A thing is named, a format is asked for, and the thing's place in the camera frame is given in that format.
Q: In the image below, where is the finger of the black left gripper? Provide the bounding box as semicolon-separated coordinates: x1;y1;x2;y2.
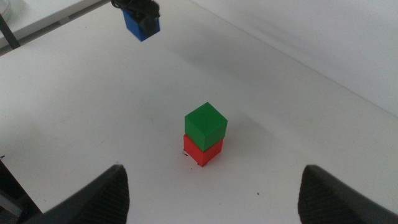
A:
137;8;161;35

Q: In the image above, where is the grey round object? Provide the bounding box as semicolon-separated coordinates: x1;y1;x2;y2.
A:
0;0;13;22

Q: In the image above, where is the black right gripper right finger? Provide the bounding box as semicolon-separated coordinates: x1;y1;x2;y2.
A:
297;164;398;224

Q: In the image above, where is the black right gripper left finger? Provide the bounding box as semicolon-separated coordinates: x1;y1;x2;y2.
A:
24;164;130;224

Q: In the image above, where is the blue cube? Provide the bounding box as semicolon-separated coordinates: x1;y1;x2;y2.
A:
122;8;161;42

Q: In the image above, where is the black slanted bar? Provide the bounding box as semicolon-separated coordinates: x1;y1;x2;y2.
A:
0;14;21;50

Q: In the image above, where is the green cube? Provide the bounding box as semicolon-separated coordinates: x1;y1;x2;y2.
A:
184;101;229;152

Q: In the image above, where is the red cube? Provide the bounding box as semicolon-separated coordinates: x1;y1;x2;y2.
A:
183;134;224;168

